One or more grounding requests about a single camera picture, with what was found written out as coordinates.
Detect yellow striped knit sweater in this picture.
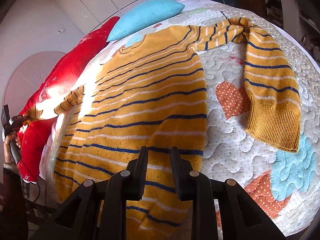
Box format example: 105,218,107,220
26,17,301,239

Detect person's left hand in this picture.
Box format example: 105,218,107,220
3,132,21,164

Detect white round headboard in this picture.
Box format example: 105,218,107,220
2,51,65,116

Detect patchwork heart quilt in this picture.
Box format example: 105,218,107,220
46,0,320,237

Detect long red embroidered pillow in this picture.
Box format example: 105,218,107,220
17,16,120,183

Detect turquoise knit pillow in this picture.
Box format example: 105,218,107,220
107,0,185,42

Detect cluttered shelf unit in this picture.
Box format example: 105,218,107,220
265,0,319,63

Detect white wall socket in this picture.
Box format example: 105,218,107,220
57,28,66,35

